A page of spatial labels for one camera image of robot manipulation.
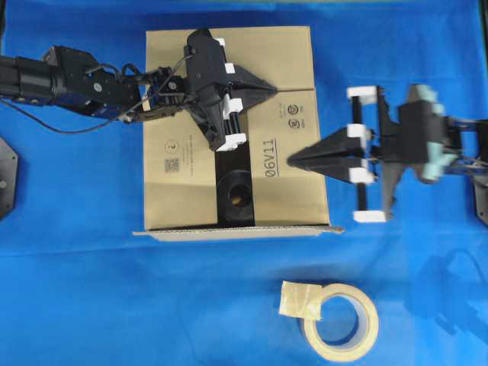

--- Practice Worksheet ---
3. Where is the brown cardboard box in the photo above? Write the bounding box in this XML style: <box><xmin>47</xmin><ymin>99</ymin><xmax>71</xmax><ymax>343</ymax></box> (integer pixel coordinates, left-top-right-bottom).
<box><xmin>143</xmin><ymin>26</ymin><xmax>340</xmax><ymax>242</ymax></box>

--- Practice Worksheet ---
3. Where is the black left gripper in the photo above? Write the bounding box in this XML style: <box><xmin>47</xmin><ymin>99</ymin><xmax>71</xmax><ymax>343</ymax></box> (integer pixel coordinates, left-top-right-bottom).
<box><xmin>185</xmin><ymin>28</ymin><xmax>278</xmax><ymax>152</ymax></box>

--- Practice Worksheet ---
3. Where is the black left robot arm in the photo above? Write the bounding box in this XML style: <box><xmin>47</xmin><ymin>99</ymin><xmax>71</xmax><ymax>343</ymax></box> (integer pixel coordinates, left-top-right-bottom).
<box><xmin>1</xmin><ymin>28</ymin><xmax>278</xmax><ymax>152</ymax></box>

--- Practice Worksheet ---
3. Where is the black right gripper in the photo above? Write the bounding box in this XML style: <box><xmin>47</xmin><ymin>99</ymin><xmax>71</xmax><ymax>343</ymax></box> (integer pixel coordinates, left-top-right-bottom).
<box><xmin>287</xmin><ymin>84</ymin><xmax>458</xmax><ymax>223</ymax></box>

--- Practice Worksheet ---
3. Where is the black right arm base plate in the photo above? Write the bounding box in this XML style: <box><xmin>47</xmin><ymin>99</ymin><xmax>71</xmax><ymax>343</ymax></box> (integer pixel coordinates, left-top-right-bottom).
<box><xmin>474</xmin><ymin>176</ymin><xmax>488</xmax><ymax>224</ymax></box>

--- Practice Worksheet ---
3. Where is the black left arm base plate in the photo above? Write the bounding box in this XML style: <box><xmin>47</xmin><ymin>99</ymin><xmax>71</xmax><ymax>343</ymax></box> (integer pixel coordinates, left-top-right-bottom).
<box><xmin>0</xmin><ymin>137</ymin><xmax>18</xmax><ymax>220</ymax></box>

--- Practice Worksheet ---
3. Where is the beige packing tape roll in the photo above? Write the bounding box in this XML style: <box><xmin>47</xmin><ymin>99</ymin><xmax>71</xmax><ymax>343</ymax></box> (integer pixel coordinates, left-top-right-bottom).
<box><xmin>279</xmin><ymin>281</ymin><xmax>380</xmax><ymax>363</ymax></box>

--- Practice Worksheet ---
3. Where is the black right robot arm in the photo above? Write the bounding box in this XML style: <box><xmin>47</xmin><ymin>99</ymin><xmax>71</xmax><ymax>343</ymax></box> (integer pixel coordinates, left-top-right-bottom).
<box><xmin>287</xmin><ymin>84</ymin><xmax>487</xmax><ymax>223</ymax></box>

